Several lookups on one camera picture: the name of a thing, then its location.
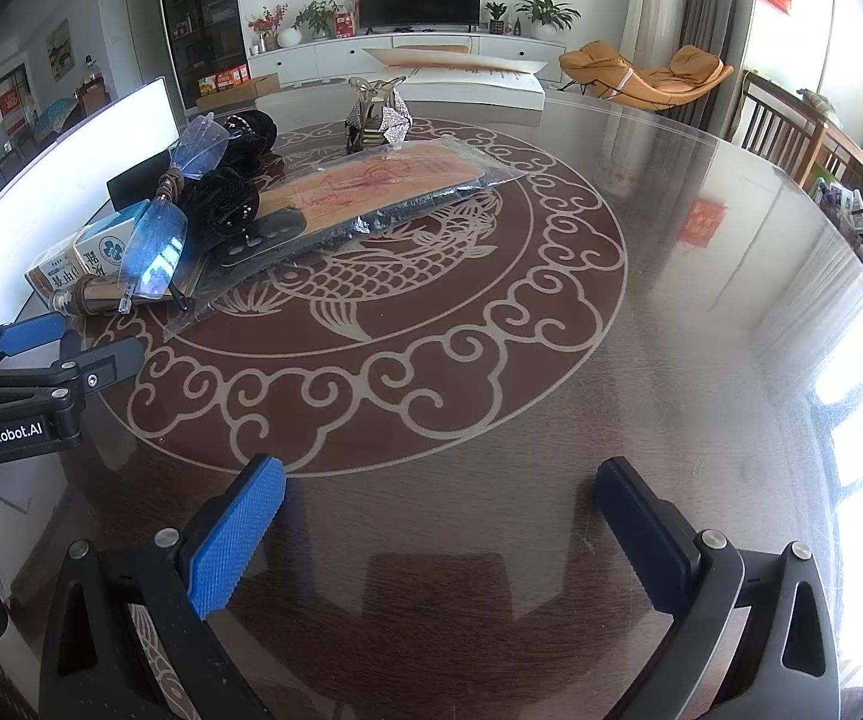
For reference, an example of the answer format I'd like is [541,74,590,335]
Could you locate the red flower plant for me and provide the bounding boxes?
[247,6,290,53]

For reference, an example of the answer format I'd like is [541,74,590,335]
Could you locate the black television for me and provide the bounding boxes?
[356,0,482,35]

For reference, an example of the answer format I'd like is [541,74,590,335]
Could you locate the black knitted cloth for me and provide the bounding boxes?
[176,109,277,241]

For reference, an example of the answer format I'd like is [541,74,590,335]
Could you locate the black button device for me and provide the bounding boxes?
[220,208,307,271]

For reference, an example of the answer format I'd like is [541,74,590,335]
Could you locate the framed wall painting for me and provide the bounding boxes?
[46,19,73,80]

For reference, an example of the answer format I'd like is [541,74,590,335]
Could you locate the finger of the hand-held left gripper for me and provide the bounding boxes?
[0,337,146,399]
[0,314,70,373]

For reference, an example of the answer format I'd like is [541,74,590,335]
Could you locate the wooden chair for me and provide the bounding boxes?
[732,71,826,188]

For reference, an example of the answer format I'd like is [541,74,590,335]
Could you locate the brown glass bottle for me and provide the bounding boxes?
[47,277,133,316]

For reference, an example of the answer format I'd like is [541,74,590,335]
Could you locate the orange lounge chair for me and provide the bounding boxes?
[558,40,735,102]

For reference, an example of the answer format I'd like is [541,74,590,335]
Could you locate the green bushy potted plant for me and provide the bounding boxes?
[294,0,338,41]

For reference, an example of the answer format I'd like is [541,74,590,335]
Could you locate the brown cardboard box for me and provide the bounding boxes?
[195,73,283,115]

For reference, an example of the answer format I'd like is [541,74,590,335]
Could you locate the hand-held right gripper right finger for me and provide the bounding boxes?
[595,456,841,720]

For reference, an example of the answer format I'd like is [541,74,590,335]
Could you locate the white foam board wall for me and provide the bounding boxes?
[0,76,179,316]

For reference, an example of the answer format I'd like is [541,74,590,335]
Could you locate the blue lens glasses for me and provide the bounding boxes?
[118,111,232,316]

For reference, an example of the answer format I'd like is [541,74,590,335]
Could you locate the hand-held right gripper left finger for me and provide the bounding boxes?
[39,454,287,720]

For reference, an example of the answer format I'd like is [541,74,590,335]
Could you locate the white medicine box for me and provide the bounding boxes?
[25,208,148,301]

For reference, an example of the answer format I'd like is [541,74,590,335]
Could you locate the black display cabinet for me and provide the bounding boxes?
[155,0,247,112]

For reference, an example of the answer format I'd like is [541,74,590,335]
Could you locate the large leafy potted plant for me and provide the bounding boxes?
[516,0,581,42]

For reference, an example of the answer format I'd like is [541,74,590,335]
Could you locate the grey curtain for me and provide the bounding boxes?
[672,0,759,136]

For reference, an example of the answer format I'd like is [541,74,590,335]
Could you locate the plastic bag with orange card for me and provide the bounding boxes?
[163,136,530,342]

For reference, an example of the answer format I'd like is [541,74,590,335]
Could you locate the white television cabinet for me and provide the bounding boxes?
[246,31,575,87]

